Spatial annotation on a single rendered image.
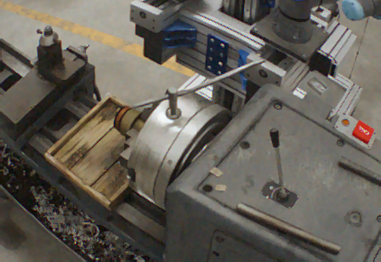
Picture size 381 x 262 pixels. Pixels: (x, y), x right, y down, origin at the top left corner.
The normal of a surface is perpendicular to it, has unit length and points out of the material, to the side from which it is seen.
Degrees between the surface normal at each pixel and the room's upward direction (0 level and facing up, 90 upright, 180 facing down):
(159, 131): 28
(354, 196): 0
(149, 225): 0
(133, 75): 0
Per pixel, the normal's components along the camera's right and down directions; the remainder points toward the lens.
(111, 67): 0.06, -0.68
